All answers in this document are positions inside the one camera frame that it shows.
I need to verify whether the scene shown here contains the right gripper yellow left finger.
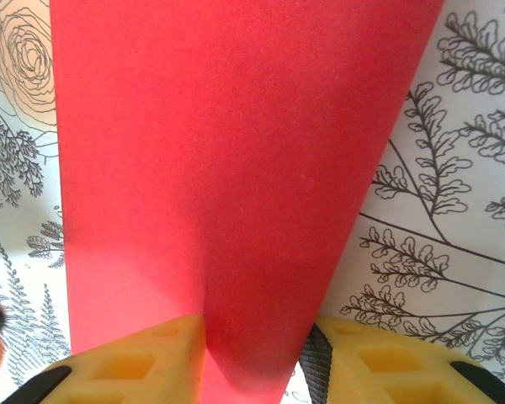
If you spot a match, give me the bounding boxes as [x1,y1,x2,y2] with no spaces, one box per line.
[0,313,208,404]

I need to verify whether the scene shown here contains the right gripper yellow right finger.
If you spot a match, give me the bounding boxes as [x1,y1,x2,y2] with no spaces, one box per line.
[301,316,505,404]

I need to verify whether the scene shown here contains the red square paper sheet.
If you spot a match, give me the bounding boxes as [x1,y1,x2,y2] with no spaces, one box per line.
[49,0,447,404]

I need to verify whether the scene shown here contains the floral patterned table cover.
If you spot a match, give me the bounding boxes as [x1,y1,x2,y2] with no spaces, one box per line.
[0,0,505,404]

